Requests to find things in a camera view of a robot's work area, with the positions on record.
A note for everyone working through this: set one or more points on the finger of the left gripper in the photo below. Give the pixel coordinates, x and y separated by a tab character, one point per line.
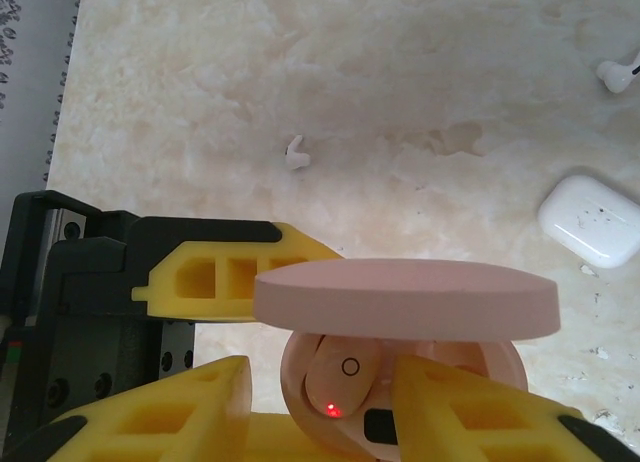
165	302

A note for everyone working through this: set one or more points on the white earbud charging case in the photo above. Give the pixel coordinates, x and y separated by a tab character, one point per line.
590	222

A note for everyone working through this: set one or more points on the pink earbud charging case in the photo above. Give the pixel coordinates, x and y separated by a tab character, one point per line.
400	302

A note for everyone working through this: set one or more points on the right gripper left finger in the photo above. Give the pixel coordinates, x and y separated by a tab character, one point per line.
150	422

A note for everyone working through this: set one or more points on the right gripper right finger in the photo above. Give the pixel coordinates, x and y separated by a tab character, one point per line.
475	422

